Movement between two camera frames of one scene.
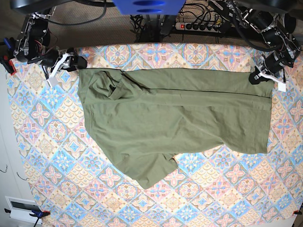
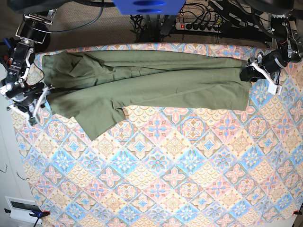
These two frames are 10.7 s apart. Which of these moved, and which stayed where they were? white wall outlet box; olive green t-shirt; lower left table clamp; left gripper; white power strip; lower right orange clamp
Moved: olive green t-shirt; left gripper
Stayed: white power strip; lower left table clamp; white wall outlet box; lower right orange clamp
